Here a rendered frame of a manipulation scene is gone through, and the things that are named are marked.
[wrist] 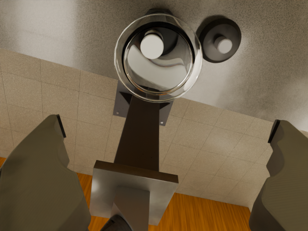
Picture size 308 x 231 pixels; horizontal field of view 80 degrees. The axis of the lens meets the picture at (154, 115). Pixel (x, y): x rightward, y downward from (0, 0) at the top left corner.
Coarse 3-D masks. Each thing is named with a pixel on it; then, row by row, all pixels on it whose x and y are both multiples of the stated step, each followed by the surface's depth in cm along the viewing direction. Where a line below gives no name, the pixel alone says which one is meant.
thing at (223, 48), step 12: (216, 24) 37; (228, 24) 37; (204, 36) 39; (216, 36) 38; (228, 36) 38; (240, 36) 39; (204, 48) 40; (216, 48) 38; (228, 48) 37; (216, 60) 41
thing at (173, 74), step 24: (144, 24) 20; (168, 24) 20; (120, 48) 22; (192, 48) 21; (120, 72) 23; (144, 72) 30; (168, 72) 31; (192, 72) 23; (144, 96) 25; (168, 96) 25
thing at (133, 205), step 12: (120, 192) 69; (132, 192) 70; (144, 192) 71; (120, 204) 65; (132, 204) 66; (144, 204) 67; (132, 216) 63; (144, 216) 64; (132, 228) 60; (144, 228) 61
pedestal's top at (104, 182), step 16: (96, 160) 69; (96, 176) 69; (112, 176) 68; (128, 176) 68; (144, 176) 68; (160, 176) 70; (176, 176) 72; (96, 192) 74; (112, 192) 74; (160, 192) 73; (96, 208) 80; (160, 208) 79
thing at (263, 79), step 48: (0, 0) 39; (48, 0) 39; (96, 0) 39; (144, 0) 38; (192, 0) 38; (240, 0) 38; (288, 0) 38; (48, 48) 44; (96, 48) 44; (240, 48) 43; (288, 48) 43; (192, 96) 50; (240, 96) 49; (288, 96) 49
